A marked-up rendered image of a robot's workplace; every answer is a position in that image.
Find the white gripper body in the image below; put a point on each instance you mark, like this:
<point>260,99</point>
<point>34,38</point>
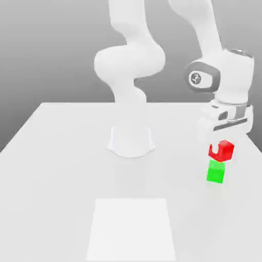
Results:
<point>204,129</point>

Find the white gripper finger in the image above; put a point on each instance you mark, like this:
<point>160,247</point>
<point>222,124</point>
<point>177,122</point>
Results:
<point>215,146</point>

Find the small red cube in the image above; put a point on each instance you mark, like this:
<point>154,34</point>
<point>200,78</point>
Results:
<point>225,151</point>

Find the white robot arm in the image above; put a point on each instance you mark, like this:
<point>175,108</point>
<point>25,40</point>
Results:
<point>131,61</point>

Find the small green cube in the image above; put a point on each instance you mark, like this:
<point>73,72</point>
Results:
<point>215,173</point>

